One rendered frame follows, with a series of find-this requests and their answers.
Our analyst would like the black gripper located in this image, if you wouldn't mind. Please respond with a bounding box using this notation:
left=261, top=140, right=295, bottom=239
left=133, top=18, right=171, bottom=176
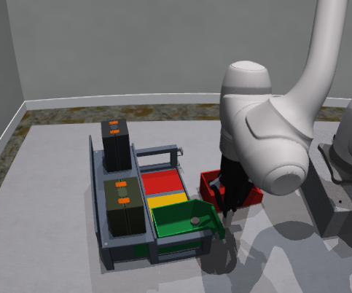
left=208, top=154, right=254, bottom=227

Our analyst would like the grey disc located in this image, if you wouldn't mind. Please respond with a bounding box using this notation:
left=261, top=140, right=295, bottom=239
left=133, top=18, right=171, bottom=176
left=191, top=217, right=200, bottom=226

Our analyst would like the black case with orange handles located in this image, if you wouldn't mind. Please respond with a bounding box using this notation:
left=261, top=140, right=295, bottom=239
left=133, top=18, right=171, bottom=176
left=101, top=118, right=132, bottom=172

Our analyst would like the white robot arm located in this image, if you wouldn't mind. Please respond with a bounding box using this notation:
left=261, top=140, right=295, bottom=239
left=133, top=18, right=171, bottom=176
left=219, top=0, right=352, bottom=196

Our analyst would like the red bin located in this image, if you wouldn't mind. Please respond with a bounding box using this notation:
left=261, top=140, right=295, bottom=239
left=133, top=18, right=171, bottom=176
left=200, top=170, right=262, bottom=212

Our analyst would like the green bin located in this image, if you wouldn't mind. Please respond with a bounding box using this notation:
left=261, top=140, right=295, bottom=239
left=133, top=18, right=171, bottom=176
left=151, top=199, right=224, bottom=254

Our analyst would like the grey metal shelf rack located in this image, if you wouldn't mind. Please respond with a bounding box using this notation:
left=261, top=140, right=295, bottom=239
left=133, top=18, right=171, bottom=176
left=89, top=135, right=219, bottom=270

